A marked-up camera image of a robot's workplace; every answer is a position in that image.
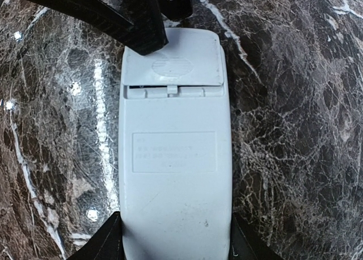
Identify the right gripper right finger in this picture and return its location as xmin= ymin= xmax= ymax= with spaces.
xmin=229 ymin=214 xmax=281 ymax=260

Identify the white battery cover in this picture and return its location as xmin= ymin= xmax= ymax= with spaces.
xmin=120 ymin=28 xmax=227 ymax=99

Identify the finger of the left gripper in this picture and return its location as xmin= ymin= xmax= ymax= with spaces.
xmin=8 ymin=0 xmax=168 ymax=57
xmin=158 ymin=0 xmax=193 ymax=19

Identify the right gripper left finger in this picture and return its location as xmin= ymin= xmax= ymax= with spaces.
xmin=67 ymin=211 xmax=124 ymax=260

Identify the white remote control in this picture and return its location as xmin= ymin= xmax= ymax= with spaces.
xmin=118 ymin=27 xmax=235 ymax=260

